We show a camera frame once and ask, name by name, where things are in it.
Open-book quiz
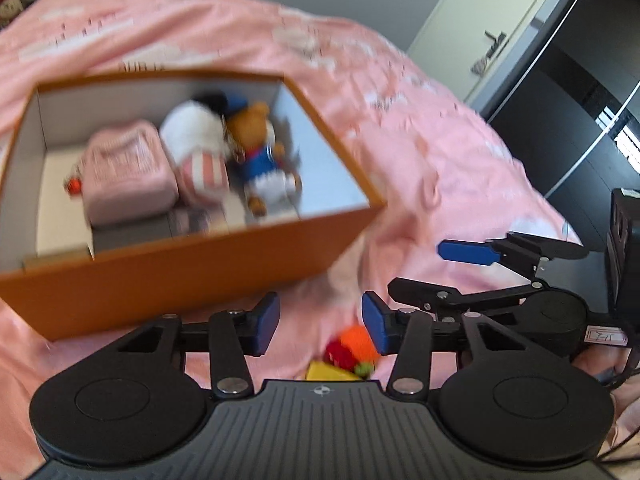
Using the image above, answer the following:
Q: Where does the orange cardboard storage box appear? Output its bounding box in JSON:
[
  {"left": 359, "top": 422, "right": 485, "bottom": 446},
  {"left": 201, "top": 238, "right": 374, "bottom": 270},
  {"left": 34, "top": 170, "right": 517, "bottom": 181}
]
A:
[{"left": 1, "top": 70, "right": 384, "bottom": 340}]

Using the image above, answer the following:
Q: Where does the pink mini backpack pouch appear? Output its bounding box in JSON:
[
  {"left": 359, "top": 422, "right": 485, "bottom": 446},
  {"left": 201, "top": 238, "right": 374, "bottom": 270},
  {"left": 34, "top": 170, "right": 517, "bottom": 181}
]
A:
[{"left": 65, "top": 119, "right": 179, "bottom": 228}]

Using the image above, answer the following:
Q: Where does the dark grey square box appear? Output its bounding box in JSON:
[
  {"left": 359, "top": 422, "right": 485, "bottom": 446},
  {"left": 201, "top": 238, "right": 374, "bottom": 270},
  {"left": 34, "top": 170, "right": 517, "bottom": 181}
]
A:
[{"left": 92, "top": 214, "right": 172, "bottom": 255}]

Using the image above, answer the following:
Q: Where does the pink patterned duvet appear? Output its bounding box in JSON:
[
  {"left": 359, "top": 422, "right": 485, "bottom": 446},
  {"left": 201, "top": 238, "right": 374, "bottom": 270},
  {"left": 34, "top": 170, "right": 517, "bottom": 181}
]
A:
[{"left": 0, "top": 0, "right": 640, "bottom": 461}]

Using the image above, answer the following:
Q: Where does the bear plush blue hat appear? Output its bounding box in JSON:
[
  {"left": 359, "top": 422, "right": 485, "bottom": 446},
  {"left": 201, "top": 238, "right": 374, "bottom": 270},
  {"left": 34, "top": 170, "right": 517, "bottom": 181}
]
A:
[{"left": 224, "top": 102, "right": 303, "bottom": 218}]

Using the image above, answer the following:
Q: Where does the brown cardboard small box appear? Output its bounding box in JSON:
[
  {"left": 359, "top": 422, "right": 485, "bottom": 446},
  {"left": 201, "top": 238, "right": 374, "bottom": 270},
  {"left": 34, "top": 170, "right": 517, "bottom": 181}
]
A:
[{"left": 23, "top": 249, "right": 92, "bottom": 271}]

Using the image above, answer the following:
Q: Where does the yellow object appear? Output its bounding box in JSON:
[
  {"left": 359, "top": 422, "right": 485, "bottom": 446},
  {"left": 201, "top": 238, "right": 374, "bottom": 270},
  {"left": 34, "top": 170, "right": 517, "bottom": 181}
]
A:
[{"left": 305, "top": 360, "right": 360, "bottom": 382}]

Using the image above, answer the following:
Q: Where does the white striped plush toy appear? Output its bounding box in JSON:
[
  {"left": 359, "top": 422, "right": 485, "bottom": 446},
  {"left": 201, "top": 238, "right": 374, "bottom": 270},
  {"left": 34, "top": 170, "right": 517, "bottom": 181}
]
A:
[{"left": 160, "top": 101, "right": 230, "bottom": 207}]

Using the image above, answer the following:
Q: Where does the orange red plush toy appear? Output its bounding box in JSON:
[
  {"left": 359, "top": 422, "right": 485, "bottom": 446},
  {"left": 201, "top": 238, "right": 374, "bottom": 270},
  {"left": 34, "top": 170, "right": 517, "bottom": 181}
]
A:
[{"left": 323, "top": 325, "right": 381, "bottom": 379}]

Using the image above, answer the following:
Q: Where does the white wardrobe door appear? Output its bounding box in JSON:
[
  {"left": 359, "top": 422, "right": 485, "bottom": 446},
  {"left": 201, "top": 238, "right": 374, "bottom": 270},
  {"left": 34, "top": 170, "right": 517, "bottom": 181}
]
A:
[{"left": 408, "top": 0, "right": 558, "bottom": 104}]

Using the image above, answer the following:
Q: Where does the grey photo card box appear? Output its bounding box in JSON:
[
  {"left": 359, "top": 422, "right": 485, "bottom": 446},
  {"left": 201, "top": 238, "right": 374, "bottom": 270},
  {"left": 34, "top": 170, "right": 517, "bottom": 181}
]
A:
[{"left": 169, "top": 206, "right": 229, "bottom": 236}]

